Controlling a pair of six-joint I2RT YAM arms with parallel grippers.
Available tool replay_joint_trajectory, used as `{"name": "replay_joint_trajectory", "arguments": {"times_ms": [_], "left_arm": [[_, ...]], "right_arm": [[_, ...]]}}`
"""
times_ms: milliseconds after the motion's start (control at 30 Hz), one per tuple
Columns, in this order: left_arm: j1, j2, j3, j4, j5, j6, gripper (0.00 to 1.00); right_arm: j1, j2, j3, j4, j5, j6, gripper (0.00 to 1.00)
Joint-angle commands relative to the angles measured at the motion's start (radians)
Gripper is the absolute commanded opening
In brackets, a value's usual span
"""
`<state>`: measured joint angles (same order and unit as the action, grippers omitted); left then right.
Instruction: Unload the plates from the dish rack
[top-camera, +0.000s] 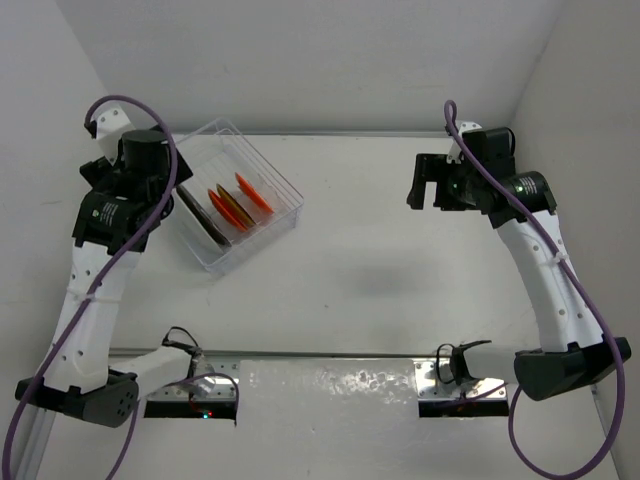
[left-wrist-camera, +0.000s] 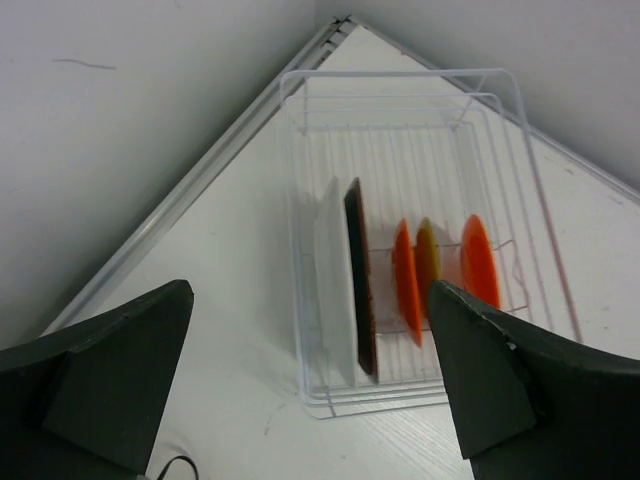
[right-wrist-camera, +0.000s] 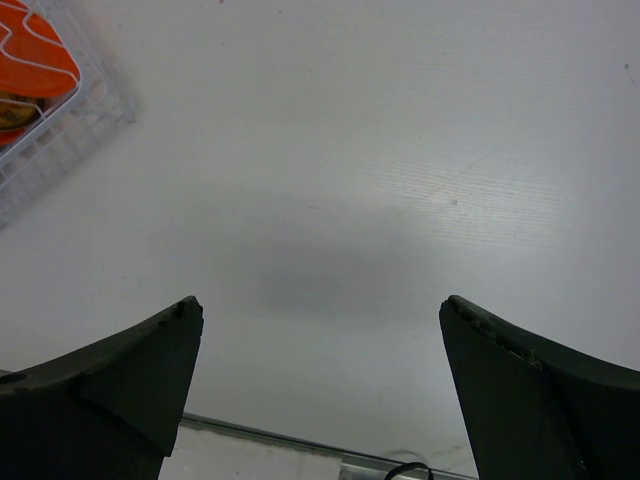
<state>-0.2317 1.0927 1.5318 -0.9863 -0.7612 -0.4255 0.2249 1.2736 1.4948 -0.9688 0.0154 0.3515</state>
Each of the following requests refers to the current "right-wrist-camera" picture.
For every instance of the clear wire dish rack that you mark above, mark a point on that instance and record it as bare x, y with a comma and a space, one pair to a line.
72, 125

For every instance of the orange plastic plate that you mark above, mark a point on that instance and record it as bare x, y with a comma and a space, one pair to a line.
34, 61
9, 137

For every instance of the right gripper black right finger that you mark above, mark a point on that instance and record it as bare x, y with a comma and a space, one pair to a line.
536, 409

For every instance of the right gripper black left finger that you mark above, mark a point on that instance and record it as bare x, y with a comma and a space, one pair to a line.
109, 410

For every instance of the yellow patterned plate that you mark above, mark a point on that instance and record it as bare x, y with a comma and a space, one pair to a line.
19, 111

